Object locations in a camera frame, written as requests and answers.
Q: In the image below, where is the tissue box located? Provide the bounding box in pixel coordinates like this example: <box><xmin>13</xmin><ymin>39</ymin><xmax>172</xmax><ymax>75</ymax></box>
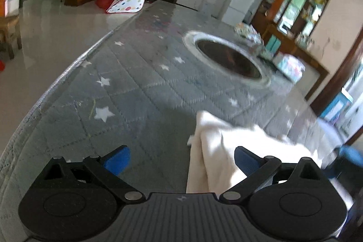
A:
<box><xmin>276</xmin><ymin>53</ymin><xmax>306</xmax><ymax>82</ymax></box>

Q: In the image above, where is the blue chair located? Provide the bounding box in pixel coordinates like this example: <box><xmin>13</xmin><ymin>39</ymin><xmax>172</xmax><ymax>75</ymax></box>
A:
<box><xmin>339</xmin><ymin>144</ymin><xmax>363</xmax><ymax>167</ymax></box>

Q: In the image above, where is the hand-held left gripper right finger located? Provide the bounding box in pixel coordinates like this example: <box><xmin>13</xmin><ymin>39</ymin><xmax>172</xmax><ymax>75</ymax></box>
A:
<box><xmin>220</xmin><ymin>146</ymin><xmax>324</xmax><ymax>202</ymax></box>

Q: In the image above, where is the wooden doorway frame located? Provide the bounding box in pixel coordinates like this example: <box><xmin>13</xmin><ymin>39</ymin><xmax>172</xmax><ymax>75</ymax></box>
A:
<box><xmin>309</xmin><ymin>29</ymin><xmax>363</xmax><ymax>146</ymax></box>

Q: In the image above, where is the white long-sleeved garment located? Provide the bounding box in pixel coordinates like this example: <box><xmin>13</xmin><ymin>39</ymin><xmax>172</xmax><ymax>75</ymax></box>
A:
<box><xmin>186</xmin><ymin>110</ymin><xmax>322</xmax><ymax>194</ymax></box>

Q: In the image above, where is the crumpled patterned cloth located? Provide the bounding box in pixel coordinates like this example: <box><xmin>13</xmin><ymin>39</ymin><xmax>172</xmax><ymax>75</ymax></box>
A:
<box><xmin>234</xmin><ymin>22</ymin><xmax>263</xmax><ymax>42</ymax></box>

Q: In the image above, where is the white refrigerator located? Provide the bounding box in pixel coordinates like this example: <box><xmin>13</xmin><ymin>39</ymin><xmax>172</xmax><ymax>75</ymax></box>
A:
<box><xmin>223</xmin><ymin>0</ymin><xmax>260</xmax><ymax>27</ymax></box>

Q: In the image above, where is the wooden stool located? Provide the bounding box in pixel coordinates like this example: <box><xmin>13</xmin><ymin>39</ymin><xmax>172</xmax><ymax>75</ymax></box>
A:
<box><xmin>0</xmin><ymin>15</ymin><xmax>23</xmax><ymax>59</ymax></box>

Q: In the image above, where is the teal box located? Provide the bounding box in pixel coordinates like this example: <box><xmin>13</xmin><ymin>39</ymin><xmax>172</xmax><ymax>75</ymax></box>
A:
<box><xmin>265</xmin><ymin>35</ymin><xmax>282</xmax><ymax>54</ymax></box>

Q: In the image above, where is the white water dispenser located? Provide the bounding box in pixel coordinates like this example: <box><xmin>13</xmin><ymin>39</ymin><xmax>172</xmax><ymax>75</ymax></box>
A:
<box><xmin>200</xmin><ymin>0</ymin><xmax>220</xmax><ymax>16</ymax></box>

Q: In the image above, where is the blue balcony cabinet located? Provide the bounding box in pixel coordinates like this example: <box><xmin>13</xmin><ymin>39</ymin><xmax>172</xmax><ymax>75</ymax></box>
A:
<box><xmin>320</xmin><ymin>89</ymin><xmax>353</xmax><ymax>123</ymax></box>

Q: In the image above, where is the wooden console table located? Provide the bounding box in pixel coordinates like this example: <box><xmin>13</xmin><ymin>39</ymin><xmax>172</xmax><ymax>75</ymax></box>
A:
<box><xmin>261</xmin><ymin>24</ymin><xmax>330</xmax><ymax>102</ymax></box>

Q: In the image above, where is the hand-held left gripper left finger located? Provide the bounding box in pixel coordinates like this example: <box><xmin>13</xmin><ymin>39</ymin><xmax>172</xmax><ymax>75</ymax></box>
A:
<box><xmin>42</xmin><ymin>145</ymin><xmax>144</xmax><ymax>202</ymax></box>

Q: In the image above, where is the round black hotpot cooktop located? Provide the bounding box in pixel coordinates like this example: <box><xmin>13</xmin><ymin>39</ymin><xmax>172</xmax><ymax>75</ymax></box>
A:
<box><xmin>183</xmin><ymin>30</ymin><xmax>272</xmax><ymax>87</ymax></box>

